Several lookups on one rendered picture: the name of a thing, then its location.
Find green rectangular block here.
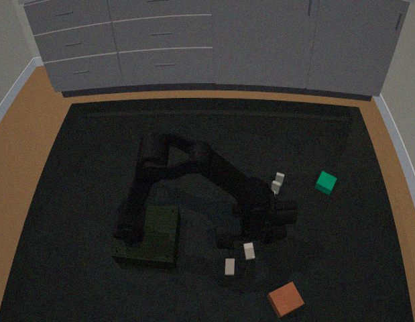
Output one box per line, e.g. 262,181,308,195
315,171,337,195

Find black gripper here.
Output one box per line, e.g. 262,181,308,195
215,221,287,250

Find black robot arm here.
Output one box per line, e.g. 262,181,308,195
113,131,298,249

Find orange-brown block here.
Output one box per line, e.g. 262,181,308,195
267,282,304,318

